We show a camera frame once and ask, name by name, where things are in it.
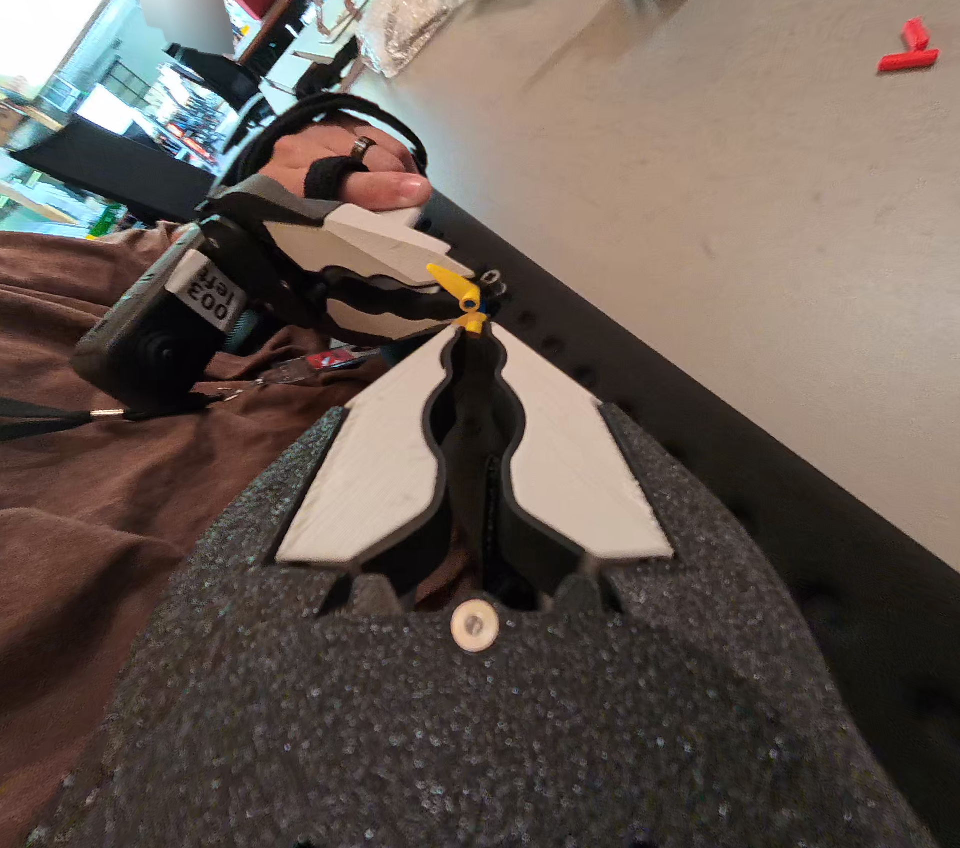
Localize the person's left hand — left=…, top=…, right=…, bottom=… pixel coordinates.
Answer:
left=258, top=111, right=432, bottom=211

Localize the black shoulder strap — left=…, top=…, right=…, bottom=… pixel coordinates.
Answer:
left=0, top=398, right=99, bottom=444

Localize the brown shirt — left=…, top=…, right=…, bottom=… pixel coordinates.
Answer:
left=0, top=221, right=481, bottom=841

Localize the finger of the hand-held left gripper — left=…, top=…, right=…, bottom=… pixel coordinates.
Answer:
left=324, top=289, right=460, bottom=344
left=264, top=221, right=475, bottom=286

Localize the black cable plug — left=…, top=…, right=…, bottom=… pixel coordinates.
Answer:
left=90, top=389, right=226, bottom=423

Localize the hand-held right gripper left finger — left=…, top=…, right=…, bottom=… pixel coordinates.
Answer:
left=273, top=323, right=460, bottom=597

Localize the dark wooden table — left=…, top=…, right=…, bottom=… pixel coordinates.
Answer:
left=232, top=0, right=315, bottom=69

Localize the clear badge holder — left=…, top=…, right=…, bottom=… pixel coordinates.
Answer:
left=258, top=349, right=376, bottom=387

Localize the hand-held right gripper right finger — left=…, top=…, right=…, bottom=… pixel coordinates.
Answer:
left=487, top=321, right=675, bottom=597

